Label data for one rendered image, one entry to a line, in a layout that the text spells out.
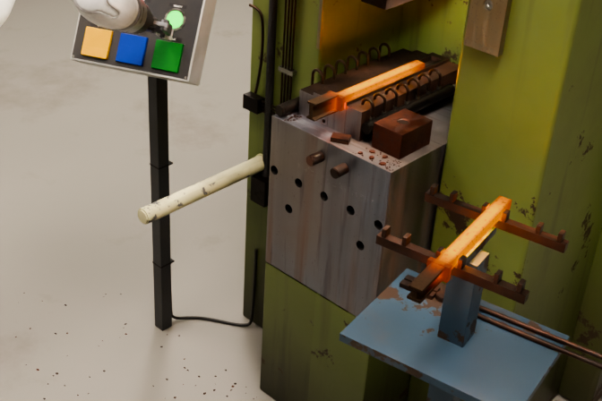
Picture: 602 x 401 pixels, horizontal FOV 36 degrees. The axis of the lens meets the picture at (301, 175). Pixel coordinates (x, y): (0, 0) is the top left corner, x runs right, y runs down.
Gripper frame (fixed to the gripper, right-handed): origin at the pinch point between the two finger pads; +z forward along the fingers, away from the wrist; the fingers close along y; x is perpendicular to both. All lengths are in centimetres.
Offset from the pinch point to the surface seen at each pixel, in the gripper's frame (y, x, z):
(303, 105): 36.6, -10.8, 8.3
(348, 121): 50, -13, 2
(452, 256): 83, -37, -36
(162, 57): -1.0, -6.0, 4.2
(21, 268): -68, -81, 76
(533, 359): 102, -55, -14
